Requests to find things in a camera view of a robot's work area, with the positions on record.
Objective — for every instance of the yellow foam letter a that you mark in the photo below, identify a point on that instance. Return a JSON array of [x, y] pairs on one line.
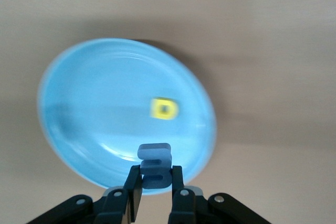
[[164, 108]]

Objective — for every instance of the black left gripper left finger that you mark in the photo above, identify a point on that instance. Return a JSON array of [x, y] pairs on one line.
[[113, 208]]

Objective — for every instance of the blue foam letter m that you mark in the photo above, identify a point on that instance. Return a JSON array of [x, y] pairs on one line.
[[155, 155]]

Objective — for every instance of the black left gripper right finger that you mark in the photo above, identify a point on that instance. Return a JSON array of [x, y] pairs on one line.
[[183, 208]]

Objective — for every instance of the blue plate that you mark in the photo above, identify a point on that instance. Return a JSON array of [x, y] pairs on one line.
[[105, 103]]

